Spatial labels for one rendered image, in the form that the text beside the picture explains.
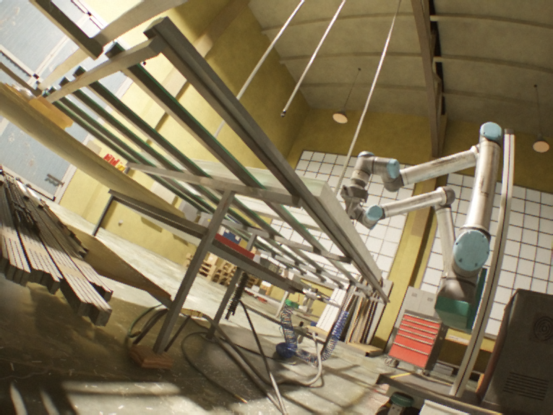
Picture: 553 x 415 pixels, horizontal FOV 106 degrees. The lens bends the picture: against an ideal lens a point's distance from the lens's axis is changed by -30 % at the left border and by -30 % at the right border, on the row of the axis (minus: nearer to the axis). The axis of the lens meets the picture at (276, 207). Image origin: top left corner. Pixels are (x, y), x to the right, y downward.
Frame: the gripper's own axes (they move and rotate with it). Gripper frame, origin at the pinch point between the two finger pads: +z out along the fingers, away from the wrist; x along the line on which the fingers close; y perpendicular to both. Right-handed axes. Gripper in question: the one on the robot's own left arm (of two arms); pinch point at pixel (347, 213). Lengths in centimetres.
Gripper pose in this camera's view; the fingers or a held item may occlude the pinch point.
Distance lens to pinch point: 143.6
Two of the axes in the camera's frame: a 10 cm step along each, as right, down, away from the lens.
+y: -4.5, -4.3, -7.9
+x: 8.0, 2.0, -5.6
